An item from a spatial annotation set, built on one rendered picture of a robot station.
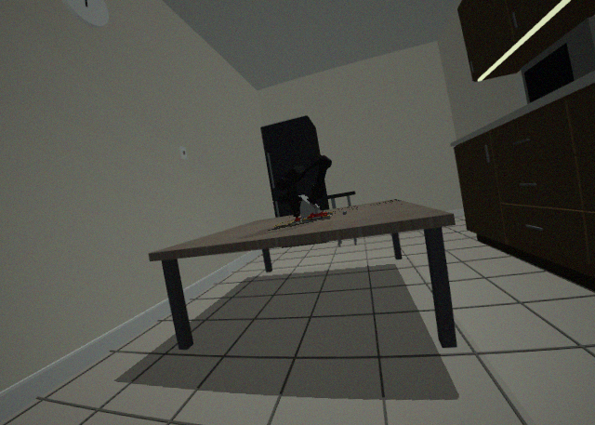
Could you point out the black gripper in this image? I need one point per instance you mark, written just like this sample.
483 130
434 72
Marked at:
294 200

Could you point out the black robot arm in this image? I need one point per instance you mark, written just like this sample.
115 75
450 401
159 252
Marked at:
298 172

